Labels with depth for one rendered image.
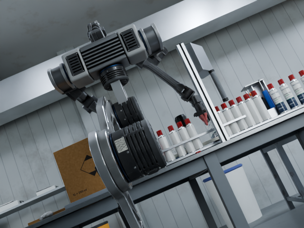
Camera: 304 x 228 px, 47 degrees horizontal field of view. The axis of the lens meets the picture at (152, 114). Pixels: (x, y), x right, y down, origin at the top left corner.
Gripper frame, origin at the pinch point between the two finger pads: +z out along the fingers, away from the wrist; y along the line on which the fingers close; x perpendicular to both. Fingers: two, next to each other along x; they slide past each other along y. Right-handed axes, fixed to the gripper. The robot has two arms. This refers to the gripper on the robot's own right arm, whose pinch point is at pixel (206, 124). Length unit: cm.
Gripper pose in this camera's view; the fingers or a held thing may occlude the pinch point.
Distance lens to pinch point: 225.4
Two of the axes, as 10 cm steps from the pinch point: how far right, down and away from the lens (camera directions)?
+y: -9.2, 3.8, -0.7
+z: 3.9, 8.9, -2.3
